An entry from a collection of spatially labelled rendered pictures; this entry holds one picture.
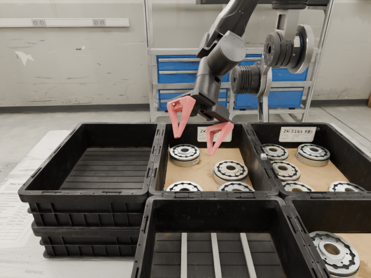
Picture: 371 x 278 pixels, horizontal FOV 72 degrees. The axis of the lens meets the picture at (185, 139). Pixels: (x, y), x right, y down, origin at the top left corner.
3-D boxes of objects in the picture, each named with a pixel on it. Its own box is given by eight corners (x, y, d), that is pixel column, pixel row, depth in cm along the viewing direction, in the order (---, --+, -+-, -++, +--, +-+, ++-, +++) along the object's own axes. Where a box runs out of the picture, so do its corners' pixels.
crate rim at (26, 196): (80, 127, 94) (79, 121, 92) (162, 128, 93) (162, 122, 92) (16, 202, 58) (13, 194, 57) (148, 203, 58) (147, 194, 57)
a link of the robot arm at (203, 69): (217, 71, 62) (196, 62, 60) (232, 55, 56) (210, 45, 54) (212, 95, 60) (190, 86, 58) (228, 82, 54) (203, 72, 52)
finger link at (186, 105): (207, 145, 49) (215, 102, 52) (180, 130, 45) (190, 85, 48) (184, 148, 54) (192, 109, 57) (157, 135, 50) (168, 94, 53)
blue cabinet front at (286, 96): (233, 108, 273) (239, 54, 247) (299, 107, 277) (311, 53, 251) (234, 109, 270) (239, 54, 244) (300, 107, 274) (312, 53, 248)
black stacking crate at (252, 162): (164, 150, 98) (163, 123, 92) (241, 150, 98) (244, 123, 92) (151, 232, 63) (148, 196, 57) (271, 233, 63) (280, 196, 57)
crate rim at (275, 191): (162, 128, 93) (162, 122, 92) (244, 128, 93) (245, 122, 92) (148, 203, 58) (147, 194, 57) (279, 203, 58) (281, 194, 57)
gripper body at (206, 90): (229, 118, 55) (234, 89, 57) (196, 96, 49) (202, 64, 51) (207, 123, 60) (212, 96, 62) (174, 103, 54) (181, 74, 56)
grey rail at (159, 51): (147, 53, 247) (146, 48, 245) (317, 51, 256) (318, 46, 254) (146, 54, 239) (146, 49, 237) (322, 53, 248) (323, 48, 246)
